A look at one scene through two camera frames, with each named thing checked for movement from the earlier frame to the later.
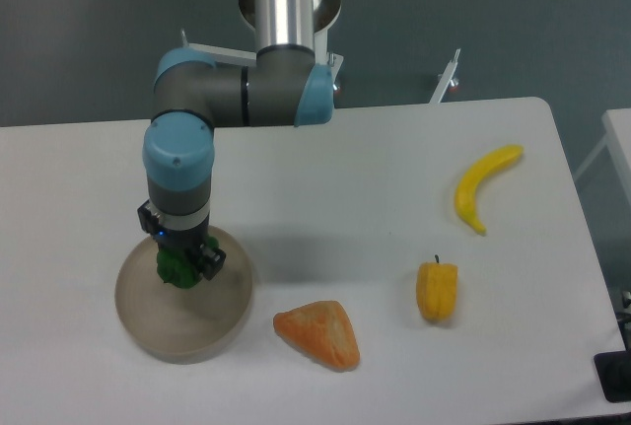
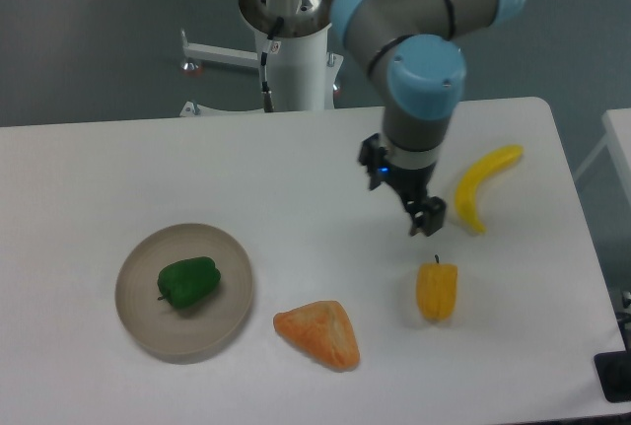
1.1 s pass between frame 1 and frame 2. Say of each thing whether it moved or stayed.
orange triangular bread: stayed
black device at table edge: stayed
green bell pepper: moved
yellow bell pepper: stayed
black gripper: moved
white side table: stayed
